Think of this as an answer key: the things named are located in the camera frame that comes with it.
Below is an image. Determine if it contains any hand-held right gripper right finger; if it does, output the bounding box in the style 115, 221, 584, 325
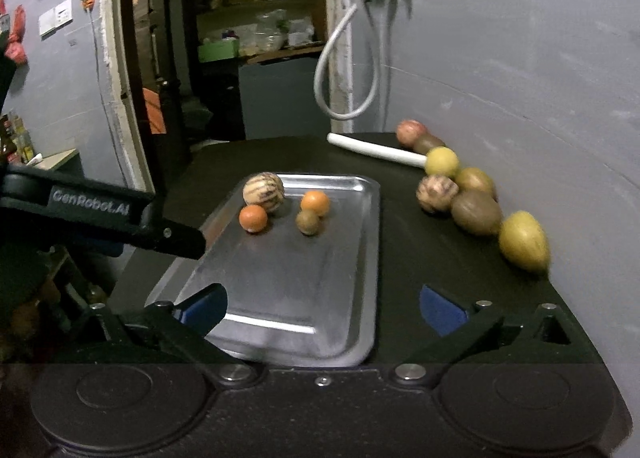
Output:
389, 285, 574, 390

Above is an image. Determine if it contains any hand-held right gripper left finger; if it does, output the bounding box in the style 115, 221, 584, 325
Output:
89, 283, 262, 389

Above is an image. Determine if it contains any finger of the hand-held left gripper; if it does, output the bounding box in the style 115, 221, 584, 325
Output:
142, 214, 207, 260

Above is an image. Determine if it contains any orange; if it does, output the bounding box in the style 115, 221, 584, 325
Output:
238, 204, 269, 234
300, 190, 331, 218

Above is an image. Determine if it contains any large striped round melon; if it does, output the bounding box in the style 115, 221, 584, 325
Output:
242, 171, 286, 214

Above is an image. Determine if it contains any large brown kiwi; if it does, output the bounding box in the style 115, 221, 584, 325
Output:
450, 189, 503, 237

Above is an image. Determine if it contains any metal tray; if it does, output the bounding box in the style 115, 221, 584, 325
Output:
144, 172, 382, 369

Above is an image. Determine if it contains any yellow mango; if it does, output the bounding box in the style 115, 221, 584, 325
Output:
498, 210, 551, 274

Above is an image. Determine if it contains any small striped round fruit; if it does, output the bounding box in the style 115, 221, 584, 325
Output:
416, 174, 459, 215

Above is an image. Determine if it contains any small brown kiwi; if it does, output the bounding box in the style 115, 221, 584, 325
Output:
295, 209, 321, 237

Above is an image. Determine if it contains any yellow-brown pear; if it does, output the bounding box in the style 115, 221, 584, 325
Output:
454, 167, 497, 200

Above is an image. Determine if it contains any round yellow lemon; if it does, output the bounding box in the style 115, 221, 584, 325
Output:
425, 147, 460, 180

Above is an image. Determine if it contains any dark brown kiwi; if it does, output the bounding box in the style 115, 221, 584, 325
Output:
413, 133, 447, 156

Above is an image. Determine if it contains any red apple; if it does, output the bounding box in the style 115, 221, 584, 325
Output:
396, 119, 429, 146

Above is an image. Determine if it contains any grey side table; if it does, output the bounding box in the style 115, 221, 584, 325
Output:
22, 148, 83, 178

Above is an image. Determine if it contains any row of bottles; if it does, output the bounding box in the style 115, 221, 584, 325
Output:
0, 111, 36, 166

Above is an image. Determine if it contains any black stand pole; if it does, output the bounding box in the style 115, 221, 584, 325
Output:
157, 78, 193, 199

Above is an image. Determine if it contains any white tube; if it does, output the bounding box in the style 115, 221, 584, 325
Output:
326, 132, 429, 168

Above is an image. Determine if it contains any green box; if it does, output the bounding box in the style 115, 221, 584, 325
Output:
197, 38, 241, 64

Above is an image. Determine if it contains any cluttered storage shelf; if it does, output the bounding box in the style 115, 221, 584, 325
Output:
182, 0, 328, 141

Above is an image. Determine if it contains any red wall decoration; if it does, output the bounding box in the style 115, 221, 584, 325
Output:
0, 0, 28, 65

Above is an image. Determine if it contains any white wall switch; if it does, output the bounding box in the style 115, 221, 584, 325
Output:
38, 0, 74, 40

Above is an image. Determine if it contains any grey looped cable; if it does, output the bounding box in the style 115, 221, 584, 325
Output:
313, 0, 387, 121

